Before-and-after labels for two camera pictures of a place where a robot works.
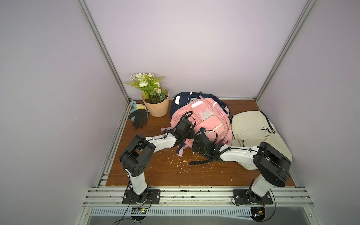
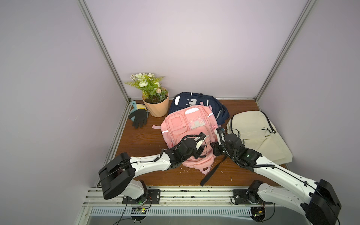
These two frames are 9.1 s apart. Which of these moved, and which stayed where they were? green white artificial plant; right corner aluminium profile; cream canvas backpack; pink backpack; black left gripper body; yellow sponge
Moved: black left gripper body; pink backpack
Stayed: green white artificial plant; right corner aluminium profile; yellow sponge; cream canvas backpack
